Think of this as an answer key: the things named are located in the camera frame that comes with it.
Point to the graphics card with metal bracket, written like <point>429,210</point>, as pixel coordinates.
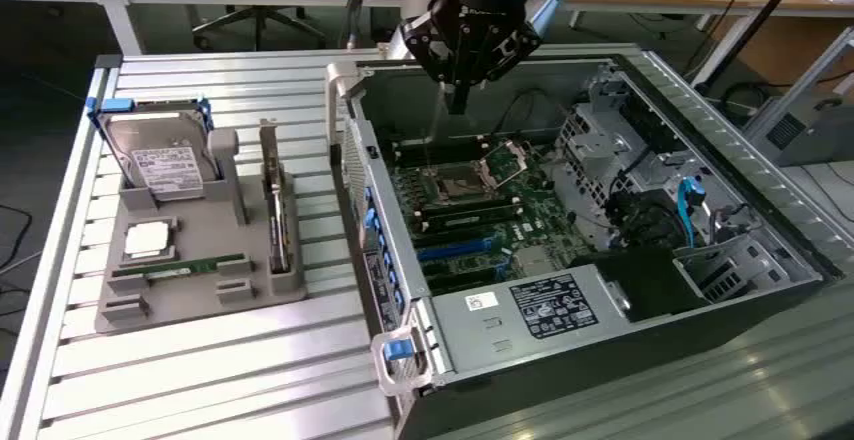
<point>275,195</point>

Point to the thin metal locking lever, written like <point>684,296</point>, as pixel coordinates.
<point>427,150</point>

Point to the metal socket cover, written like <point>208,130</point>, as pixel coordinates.
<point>507,160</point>

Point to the metal disk bay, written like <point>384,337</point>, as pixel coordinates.
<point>600,150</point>

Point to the black office chair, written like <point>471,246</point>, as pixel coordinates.
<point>260,20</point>

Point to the CPU socket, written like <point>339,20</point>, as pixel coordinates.
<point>460,185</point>

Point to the green motherboard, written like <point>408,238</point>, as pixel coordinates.
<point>533,210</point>

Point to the black RAM stick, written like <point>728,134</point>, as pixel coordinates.
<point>467,217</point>

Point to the black stand pole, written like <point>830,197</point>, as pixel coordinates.
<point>764,10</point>

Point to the blue expansion slot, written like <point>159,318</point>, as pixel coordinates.
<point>453,251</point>

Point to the silver chipset heatsink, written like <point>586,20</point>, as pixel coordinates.
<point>533,260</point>

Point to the hard disk in blue caddy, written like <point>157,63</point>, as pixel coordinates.
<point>160,160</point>

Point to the black plastic shroud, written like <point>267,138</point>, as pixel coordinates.
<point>640,285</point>

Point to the grey parts rack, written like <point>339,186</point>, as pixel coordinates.
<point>200,240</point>

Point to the silver CPU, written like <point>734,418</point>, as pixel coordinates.
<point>148,240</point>

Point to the green RAM stick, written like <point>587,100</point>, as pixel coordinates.
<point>180,266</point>

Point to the grey power supply unit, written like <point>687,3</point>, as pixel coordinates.
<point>467,335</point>

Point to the open black PC case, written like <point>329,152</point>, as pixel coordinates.
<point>600,385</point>

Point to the grey slotted metal bracket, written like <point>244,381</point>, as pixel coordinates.
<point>727,270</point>

